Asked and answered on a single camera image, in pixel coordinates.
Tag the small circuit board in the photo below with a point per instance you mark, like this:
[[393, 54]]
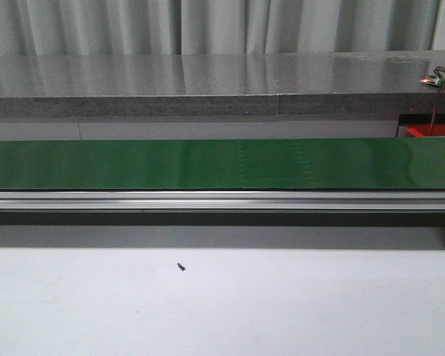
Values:
[[433, 80]]

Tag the grey stone counter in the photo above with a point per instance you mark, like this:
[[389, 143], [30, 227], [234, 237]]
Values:
[[219, 84]]

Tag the green conveyor belt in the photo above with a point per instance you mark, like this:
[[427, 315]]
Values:
[[227, 164]]

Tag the red plastic tray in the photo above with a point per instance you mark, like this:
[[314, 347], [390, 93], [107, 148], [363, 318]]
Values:
[[424, 130]]

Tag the grey curtain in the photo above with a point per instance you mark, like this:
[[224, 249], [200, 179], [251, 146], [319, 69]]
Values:
[[213, 27]]

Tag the aluminium conveyor frame rail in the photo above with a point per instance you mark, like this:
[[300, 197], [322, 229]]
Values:
[[225, 200]]

